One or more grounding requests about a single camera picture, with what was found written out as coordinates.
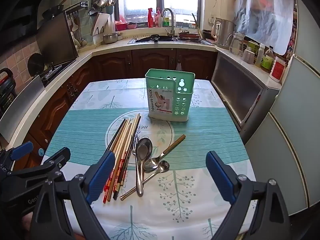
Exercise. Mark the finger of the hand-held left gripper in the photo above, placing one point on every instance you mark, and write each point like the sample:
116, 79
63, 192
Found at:
22, 150
58, 158

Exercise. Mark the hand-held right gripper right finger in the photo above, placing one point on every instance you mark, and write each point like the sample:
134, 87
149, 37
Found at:
220, 177

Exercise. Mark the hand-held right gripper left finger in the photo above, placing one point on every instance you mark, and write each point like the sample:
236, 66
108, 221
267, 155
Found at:
100, 177

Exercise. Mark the bundle of mixed chopsticks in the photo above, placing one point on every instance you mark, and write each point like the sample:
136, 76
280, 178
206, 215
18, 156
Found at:
125, 142

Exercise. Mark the steel fork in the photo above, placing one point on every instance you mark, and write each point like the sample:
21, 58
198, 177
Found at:
135, 140

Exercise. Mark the large all-steel spoon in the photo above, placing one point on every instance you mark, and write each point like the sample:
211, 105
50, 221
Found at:
143, 150

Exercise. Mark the green plastic utensil holder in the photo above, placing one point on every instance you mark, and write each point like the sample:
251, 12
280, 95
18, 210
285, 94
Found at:
185, 90

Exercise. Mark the steel splash guard sheet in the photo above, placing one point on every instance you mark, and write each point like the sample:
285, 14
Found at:
20, 110

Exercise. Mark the black red countertop appliance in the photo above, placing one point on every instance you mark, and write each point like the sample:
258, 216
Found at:
5, 87

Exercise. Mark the gas stove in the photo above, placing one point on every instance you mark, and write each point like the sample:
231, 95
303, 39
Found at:
52, 71

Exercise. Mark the round black pan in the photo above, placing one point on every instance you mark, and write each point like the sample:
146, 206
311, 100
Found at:
36, 66

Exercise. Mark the pale green refrigerator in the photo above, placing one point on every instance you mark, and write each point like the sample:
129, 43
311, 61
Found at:
295, 130

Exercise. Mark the steel cabinet glass door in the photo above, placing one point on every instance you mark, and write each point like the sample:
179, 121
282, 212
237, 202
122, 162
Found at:
240, 87

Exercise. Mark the dark metal splash panel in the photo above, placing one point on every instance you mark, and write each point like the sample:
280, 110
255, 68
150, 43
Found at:
57, 42

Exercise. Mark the hanging plastic bag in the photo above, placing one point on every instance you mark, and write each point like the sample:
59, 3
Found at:
178, 66

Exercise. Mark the white kitchen countertop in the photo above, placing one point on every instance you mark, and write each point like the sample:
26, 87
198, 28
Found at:
107, 48

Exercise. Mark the red label container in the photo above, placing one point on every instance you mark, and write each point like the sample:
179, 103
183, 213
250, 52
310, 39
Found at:
278, 70

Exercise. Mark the grey mug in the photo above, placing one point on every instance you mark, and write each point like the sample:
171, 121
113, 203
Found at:
248, 55

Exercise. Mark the green label bottle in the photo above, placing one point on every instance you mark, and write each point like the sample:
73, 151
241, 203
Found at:
267, 58

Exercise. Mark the white plastic bottle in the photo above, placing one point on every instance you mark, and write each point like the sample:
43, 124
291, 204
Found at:
260, 55

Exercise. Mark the small steel pot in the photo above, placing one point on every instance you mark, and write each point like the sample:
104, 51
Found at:
110, 38

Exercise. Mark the white hanging ladle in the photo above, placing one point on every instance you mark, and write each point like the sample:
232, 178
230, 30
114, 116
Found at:
74, 25

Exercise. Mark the glass pitcher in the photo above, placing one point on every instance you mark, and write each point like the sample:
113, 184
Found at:
236, 43

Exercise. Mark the black range hood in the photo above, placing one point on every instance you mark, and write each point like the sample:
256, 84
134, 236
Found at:
15, 12

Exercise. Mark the white cutting board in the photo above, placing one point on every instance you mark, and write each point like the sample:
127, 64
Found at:
101, 23

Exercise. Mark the stack of red dishes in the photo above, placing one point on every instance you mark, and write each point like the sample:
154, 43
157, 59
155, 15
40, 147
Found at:
188, 36

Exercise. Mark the steel kitchen sink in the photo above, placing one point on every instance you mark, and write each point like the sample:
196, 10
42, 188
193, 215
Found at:
175, 40

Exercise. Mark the steel electric kettle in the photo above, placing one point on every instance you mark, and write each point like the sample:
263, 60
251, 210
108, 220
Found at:
223, 32

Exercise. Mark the red plastic bowl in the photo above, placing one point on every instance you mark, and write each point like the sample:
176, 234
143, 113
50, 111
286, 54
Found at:
121, 26

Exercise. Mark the black pan with lid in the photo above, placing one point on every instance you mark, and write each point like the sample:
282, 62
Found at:
152, 38

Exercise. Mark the pink plastic bowl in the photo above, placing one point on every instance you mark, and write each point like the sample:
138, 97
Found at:
131, 25

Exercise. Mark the teal hanging utensil cup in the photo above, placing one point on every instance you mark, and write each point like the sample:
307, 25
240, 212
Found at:
110, 8

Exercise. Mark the green dish soap bottle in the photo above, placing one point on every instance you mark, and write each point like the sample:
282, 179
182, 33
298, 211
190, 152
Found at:
166, 20

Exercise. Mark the steel kitchen faucet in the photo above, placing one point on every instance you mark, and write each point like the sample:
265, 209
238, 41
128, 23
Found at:
172, 17

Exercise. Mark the red spray bottle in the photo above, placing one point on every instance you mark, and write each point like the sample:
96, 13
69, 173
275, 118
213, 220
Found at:
150, 17

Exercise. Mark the pink bottle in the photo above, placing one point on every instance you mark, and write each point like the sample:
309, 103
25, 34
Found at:
157, 17

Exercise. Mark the wall hook rail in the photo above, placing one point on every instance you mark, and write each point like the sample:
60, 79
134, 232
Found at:
76, 7

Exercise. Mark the wall socket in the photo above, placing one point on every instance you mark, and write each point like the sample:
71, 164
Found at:
211, 20

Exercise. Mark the clear plastic wall sheet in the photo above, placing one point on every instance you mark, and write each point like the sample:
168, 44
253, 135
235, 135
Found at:
265, 12

